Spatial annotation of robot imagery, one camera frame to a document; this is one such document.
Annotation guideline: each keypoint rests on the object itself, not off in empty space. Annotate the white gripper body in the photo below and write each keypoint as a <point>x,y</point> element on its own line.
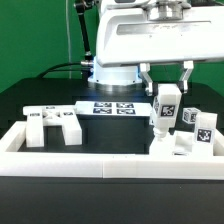
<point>128,37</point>

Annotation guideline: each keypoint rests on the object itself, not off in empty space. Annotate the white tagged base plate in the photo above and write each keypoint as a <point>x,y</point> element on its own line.
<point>113,108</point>

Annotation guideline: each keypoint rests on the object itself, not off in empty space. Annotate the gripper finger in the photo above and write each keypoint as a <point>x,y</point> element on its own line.
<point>144,69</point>
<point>187,69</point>

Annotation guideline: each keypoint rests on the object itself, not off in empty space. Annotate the white chair back piece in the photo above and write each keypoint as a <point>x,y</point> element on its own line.
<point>39,117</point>

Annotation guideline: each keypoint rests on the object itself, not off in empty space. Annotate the white chair seat piece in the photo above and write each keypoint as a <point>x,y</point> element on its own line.
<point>183,143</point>

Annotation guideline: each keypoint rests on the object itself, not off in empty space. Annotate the white U-shaped fence frame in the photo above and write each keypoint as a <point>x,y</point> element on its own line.
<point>13,162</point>

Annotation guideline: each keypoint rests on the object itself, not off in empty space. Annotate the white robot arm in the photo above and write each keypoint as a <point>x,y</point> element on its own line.
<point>156,10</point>

